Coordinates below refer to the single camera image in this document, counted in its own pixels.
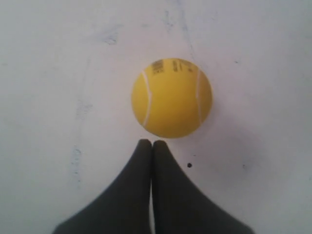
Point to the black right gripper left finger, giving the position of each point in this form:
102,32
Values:
123,208

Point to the yellow tennis-style ball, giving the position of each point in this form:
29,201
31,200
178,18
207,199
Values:
171,98

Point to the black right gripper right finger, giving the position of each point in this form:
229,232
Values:
180,207

